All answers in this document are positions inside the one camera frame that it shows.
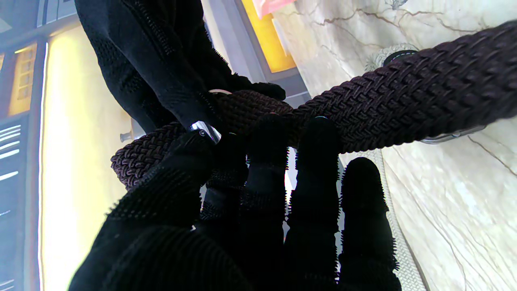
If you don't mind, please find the raised counter orange glow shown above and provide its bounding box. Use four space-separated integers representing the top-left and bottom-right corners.
202 0 311 108

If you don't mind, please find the pink plastic storage basket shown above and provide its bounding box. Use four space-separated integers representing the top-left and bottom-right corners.
252 0 297 19

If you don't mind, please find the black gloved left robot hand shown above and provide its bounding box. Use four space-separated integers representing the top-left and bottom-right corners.
69 115 402 291

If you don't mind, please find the beige woven belt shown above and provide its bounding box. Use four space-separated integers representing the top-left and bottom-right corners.
339 42 487 291

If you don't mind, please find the dark brown belt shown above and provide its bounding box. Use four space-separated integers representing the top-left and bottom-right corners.
111 20 517 190

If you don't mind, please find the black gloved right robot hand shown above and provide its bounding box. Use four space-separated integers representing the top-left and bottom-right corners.
75 0 286 134

